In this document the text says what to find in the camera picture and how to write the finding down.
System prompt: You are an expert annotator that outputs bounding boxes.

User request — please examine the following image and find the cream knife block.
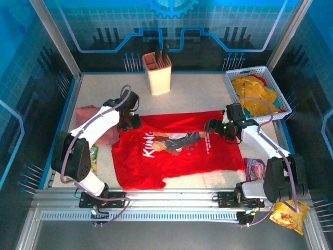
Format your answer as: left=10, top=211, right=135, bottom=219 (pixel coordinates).
left=142, top=52, right=173, bottom=96

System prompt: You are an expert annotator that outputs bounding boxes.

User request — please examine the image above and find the slotted cable tray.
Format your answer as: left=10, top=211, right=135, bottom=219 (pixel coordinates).
left=40, top=210, right=240, bottom=222

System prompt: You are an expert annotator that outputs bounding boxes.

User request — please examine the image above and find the red printed t-shirt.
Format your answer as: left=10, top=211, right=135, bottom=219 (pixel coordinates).
left=111, top=110, right=247, bottom=191

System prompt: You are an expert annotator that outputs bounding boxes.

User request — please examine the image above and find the folded pink t-shirt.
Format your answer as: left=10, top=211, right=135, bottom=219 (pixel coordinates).
left=75, top=105, right=121, bottom=145

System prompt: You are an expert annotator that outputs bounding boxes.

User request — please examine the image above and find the white perforated plastic basket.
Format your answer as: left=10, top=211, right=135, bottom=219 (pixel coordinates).
left=224, top=65, right=293, bottom=124

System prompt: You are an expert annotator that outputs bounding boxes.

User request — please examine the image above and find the aluminium rear post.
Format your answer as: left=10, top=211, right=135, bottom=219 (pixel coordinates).
left=266, top=0, right=313, bottom=73
left=29, top=0, right=83, bottom=80

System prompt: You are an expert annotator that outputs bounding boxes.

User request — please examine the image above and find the red garment in basket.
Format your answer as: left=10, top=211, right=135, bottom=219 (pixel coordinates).
left=247, top=73, right=268, bottom=85

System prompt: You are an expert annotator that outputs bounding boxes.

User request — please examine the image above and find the purple candy bag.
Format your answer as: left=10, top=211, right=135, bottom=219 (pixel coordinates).
left=243, top=157, right=267, bottom=182

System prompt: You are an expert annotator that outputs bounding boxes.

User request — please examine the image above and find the green snack bag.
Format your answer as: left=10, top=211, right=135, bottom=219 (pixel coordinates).
left=89, top=145, right=100, bottom=173

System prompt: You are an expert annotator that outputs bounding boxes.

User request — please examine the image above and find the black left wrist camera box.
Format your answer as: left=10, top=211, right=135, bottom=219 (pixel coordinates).
left=125, top=91, right=140, bottom=114

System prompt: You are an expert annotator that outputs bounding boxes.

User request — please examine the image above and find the aluminium front rail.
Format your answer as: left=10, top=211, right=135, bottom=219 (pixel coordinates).
left=32, top=187, right=314, bottom=209

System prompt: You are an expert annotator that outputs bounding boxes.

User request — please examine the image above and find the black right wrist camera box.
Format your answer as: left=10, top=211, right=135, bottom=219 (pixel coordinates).
left=225, top=103, right=246, bottom=122

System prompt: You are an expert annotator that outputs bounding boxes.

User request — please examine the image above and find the yellow t-shirt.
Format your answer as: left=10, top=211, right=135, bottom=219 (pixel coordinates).
left=231, top=75, right=282, bottom=116

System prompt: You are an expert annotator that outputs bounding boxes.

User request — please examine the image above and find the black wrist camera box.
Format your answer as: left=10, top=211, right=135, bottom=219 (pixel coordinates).
left=125, top=91, right=140, bottom=114
left=225, top=103, right=246, bottom=122

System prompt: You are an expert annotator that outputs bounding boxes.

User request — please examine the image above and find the yellow chip bag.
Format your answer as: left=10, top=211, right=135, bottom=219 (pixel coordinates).
left=269, top=200, right=311, bottom=236

